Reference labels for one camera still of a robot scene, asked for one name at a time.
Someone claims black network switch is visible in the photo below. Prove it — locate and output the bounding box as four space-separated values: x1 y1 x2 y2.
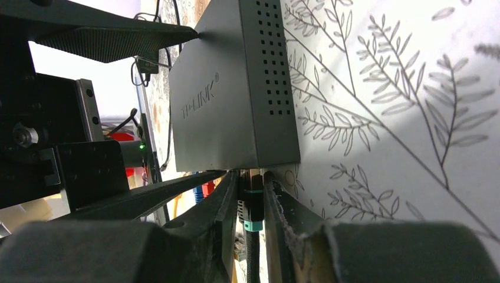
169 1 300 172

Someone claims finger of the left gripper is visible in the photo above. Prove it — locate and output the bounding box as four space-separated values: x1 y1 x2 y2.
1 1 198 63
58 170 226 222

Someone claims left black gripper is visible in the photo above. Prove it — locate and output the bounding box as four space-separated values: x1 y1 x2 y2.
1 33 129 211

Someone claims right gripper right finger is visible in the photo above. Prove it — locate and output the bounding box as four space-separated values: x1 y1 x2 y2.
263 172 499 282

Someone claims floral patterned table mat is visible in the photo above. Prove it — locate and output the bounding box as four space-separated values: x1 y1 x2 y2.
144 0 500 283

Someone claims black ethernet cable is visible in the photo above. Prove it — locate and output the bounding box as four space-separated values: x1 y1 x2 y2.
236 169 267 283

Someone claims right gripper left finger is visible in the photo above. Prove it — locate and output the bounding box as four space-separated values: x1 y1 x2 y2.
1 170 239 282

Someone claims black power adapter with cord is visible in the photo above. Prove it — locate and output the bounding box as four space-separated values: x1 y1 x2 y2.
130 0 185 173

